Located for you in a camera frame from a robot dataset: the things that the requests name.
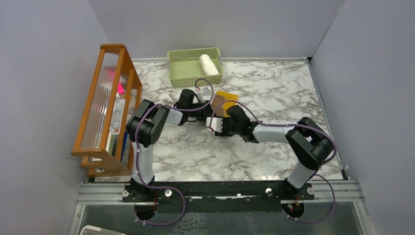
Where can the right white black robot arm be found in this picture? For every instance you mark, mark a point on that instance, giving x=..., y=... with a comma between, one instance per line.
x=311, y=145

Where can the yellow towel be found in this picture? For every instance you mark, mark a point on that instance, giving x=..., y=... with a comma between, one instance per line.
x=221, y=102

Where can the white basket corner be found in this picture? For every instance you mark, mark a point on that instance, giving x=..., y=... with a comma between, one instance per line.
x=93, y=230

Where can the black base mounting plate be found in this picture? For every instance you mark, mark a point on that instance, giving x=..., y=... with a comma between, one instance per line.
x=212, y=197

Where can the pink object in rack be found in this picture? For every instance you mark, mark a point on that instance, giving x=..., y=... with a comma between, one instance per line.
x=120, y=89

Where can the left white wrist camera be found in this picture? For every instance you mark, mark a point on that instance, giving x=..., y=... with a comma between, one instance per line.
x=201, y=94

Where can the white cream towel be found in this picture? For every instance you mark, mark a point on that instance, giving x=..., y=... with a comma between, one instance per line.
x=208, y=65

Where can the aluminium frame rail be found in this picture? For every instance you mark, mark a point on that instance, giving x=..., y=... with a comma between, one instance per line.
x=338, y=208

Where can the light green plastic basket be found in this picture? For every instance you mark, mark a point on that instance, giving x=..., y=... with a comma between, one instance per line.
x=185, y=67

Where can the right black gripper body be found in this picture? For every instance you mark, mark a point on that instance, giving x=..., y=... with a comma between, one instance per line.
x=228, y=128

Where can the wooden rack with clear panel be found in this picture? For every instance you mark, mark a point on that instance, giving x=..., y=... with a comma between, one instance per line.
x=102, y=140

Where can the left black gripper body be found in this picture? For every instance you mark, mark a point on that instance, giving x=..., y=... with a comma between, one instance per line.
x=200, y=115

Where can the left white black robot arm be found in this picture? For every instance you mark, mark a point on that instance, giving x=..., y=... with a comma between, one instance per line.
x=146, y=124

